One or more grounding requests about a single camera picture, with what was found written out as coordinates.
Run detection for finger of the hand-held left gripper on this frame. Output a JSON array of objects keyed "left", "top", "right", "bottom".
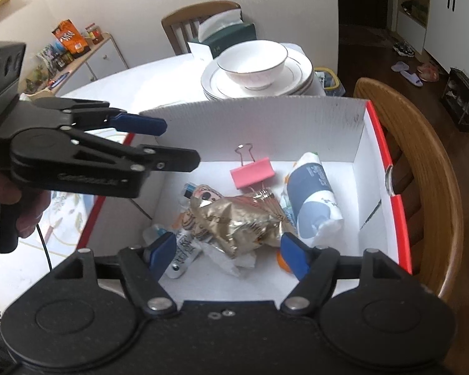
[
  {"left": 31, "top": 97, "right": 168, "bottom": 136},
  {"left": 71, "top": 129, "right": 201, "bottom": 173}
]

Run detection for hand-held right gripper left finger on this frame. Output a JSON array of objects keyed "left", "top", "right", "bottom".
[{"left": 55, "top": 231, "right": 178, "bottom": 317}]

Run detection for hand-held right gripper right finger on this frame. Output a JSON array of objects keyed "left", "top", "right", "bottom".
[{"left": 279, "top": 232, "right": 406, "bottom": 316}]

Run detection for gold foil snack packet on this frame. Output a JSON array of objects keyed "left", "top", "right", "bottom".
[
  {"left": 189, "top": 193, "right": 298, "bottom": 259},
  {"left": 240, "top": 188, "right": 298, "bottom": 227}
]

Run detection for white tissue pack dark label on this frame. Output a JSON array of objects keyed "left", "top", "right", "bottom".
[{"left": 283, "top": 152, "right": 345, "bottom": 243}]

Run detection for pink binder clip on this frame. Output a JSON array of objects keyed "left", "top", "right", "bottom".
[{"left": 230, "top": 143, "right": 275, "bottom": 189}]

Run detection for red cardboard box white interior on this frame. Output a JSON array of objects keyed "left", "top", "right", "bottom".
[{"left": 76, "top": 97, "right": 415, "bottom": 283}]

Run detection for person's left hand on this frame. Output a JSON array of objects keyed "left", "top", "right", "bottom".
[{"left": 0, "top": 171, "right": 52, "bottom": 240}]

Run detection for crumpled clear plastic wrapper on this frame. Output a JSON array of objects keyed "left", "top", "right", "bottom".
[{"left": 201, "top": 242, "right": 257, "bottom": 279}]

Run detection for white sideboard wooden top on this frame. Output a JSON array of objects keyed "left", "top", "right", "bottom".
[{"left": 23, "top": 33, "right": 129, "bottom": 95}]

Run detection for small glass fish tank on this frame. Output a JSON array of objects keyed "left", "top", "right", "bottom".
[{"left": 25, "top": 66, "right": 59, "bottom": 94}]

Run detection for dark wooden chair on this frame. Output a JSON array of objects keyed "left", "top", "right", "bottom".
[{"left": 161, "top": 1, "right": 242, "bottom": 56}]

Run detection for orange snack bag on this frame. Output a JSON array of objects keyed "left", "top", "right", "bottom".
[{"left": 52, "top": 19, "right": 87, "bottom": 54}]

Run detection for white bowl gold rim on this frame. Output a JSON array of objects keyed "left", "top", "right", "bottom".
[{"left": 216, "top": 40, "right": 289, "bottom": 90}]

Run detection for dark green tissue box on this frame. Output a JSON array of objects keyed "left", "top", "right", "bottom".
[{"left": 188, "top": 8, "right": 257, "bottom": 62}]

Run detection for round back wooden chair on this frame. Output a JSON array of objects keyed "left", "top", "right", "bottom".
[{"left": 354, "top": 77, "right": 465, "bottom": 302}]

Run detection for purple slippers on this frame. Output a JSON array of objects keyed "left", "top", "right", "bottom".
[{"left": 391, "top": 62, "right": 425, "bottom": 87}]

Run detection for pink slippers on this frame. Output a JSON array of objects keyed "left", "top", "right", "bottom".
[{"left": 416, "top": 62, "right": 441, "bottom": 83}]

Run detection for dark sneakers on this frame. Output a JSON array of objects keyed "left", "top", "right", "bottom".
[{"left": 393, "top": 41, "right": 416, "bottom": 58}]

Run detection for black cable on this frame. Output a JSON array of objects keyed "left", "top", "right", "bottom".
[{"left": 34, "top": 224, "right": 54, "bottom": 271}]

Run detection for white cabinet black handles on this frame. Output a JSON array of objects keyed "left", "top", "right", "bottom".
[{"left": 424, "top": 0, "right": 469, "bottom": 76}]

